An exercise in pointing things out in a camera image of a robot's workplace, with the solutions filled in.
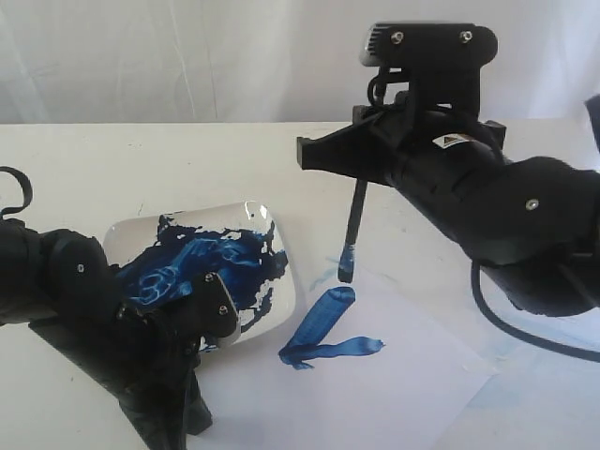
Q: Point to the white paper sheet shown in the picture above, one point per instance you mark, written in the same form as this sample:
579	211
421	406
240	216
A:
386	376

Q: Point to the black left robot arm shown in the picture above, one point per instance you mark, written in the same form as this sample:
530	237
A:
60	284

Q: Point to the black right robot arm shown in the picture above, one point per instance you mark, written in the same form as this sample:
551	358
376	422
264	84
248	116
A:
531	225

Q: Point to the white square paint plate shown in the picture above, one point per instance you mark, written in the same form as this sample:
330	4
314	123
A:
157	257

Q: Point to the black paintbrush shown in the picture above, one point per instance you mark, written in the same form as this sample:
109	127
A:
347	258

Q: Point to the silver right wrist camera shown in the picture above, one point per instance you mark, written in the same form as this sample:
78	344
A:
417	45

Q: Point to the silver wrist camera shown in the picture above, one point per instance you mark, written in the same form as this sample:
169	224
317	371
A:
220	319
417	45

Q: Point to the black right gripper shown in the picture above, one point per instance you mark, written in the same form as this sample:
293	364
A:
409	112

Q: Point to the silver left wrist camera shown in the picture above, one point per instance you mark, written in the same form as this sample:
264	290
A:
220	319

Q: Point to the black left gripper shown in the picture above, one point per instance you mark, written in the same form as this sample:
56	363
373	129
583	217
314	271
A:
162	398

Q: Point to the white backdrop curtain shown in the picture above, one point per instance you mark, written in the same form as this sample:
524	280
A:
269	61

